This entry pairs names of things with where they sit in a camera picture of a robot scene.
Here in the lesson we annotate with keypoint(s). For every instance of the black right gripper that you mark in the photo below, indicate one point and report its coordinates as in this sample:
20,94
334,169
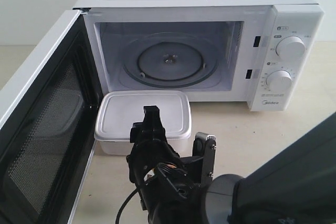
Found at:
167,192

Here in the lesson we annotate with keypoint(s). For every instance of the white plastic lidded container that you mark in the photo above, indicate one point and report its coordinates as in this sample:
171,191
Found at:
121,109

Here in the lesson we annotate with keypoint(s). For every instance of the white microwave door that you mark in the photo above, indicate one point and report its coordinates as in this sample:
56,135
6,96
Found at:
48,113

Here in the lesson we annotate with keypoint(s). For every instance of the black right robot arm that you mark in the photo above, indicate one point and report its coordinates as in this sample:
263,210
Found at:
296,186

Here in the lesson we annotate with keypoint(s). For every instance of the glass microwave turntable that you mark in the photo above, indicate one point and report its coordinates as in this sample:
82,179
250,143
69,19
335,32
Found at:
170,60

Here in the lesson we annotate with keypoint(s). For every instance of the white microwave oven body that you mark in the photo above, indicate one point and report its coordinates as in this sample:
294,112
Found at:
245,32

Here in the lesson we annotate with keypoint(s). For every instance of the lower white control knob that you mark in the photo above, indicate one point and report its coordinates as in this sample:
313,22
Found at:
279,81

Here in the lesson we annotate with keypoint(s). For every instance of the white control knob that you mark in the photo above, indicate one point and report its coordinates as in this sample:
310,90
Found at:
290,48
279,81

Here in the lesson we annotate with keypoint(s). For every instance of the upper white control knob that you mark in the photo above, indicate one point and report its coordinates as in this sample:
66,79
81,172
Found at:
290,48

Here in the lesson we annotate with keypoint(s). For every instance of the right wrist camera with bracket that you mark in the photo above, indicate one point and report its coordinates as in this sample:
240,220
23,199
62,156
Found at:
200,166

